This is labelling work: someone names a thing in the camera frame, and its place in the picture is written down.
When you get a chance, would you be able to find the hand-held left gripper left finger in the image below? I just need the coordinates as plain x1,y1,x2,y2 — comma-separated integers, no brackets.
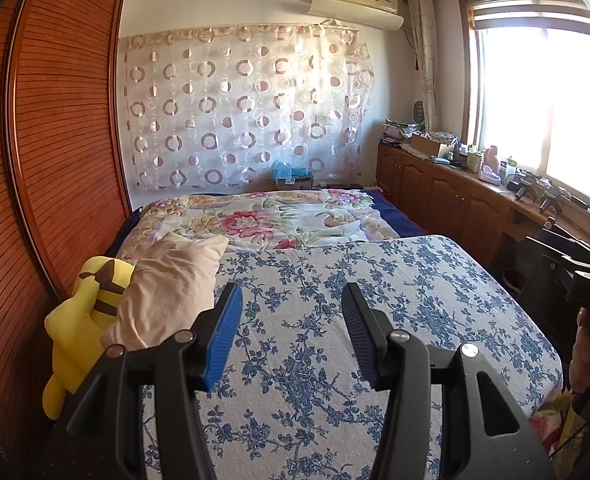
65,281,244,480

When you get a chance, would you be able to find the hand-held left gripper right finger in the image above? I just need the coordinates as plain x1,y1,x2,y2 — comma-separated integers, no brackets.
341,281,558,480

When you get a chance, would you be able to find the beige printed t-shirt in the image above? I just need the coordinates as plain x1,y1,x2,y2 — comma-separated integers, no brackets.
101,232,229,351

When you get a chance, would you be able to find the person's right hand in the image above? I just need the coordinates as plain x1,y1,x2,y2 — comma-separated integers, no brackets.
569,307,590,394

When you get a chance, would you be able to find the blue floral bed sheet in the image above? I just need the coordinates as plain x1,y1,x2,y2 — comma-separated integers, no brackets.
140,234,563,480

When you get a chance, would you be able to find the grey black gadget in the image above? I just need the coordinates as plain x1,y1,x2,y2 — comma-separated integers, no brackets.
515,175,538,201
539,185,563,213

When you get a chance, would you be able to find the pink ornament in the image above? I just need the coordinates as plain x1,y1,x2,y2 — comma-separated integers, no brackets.
479,145,502,183

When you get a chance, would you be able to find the long wooden cabinet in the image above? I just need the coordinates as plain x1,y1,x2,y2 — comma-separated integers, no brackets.
376,142,590,271

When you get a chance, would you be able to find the pink floral quilt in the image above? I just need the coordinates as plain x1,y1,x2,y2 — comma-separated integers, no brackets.
118,191,401,261

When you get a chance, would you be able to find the yellow patterned cloth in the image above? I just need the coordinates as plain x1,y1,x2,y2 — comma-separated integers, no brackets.
527,387,583,456

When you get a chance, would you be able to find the yellow plush toy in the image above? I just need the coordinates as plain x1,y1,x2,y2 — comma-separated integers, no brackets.
42,256,136,420

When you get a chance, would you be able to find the wooden framed window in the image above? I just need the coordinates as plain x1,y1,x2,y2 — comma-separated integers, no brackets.
457,0,590,221

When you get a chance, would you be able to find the open cardboard box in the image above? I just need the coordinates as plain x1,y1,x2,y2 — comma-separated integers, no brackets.
409,132,450,158

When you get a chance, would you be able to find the blue topped box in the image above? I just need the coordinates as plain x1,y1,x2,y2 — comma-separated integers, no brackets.
273,162,316,191

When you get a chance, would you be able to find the pile of papers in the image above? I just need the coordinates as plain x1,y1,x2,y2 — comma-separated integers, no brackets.
382,120,416,143

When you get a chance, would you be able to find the circle patterned sheer curtain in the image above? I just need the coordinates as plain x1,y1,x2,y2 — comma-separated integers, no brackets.
119,22,376,196

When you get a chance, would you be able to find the beige window curtain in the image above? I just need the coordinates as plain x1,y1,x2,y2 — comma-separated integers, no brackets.
407,0,438,133

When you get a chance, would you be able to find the white wall air conditioner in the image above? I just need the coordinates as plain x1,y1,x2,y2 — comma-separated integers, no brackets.
309,0,406,31

